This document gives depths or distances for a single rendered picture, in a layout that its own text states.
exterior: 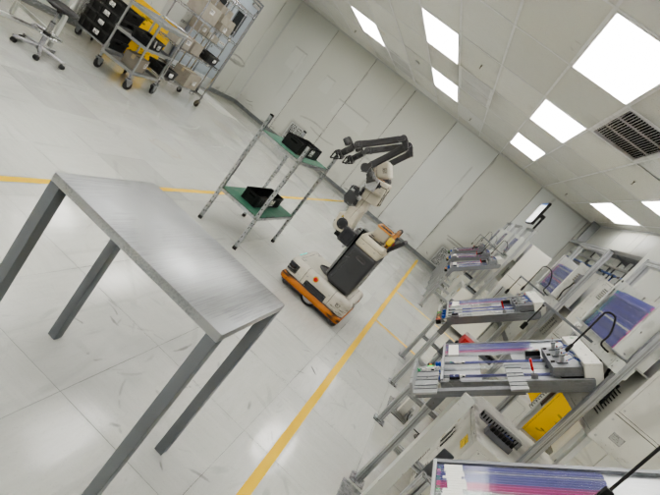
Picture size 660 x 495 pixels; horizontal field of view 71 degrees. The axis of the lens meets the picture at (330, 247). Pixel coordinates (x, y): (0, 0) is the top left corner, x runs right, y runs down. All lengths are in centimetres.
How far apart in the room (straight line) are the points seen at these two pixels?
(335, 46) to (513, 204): 561
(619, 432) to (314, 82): 1059
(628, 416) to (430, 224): 893
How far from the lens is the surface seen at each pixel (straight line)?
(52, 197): 160
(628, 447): 273
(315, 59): 1223
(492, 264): 714
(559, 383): 256
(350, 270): 394
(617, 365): 254
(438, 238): 1120
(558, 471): 182
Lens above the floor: 144
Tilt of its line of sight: 13 degrees down
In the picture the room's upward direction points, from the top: 39 degrees clockwise
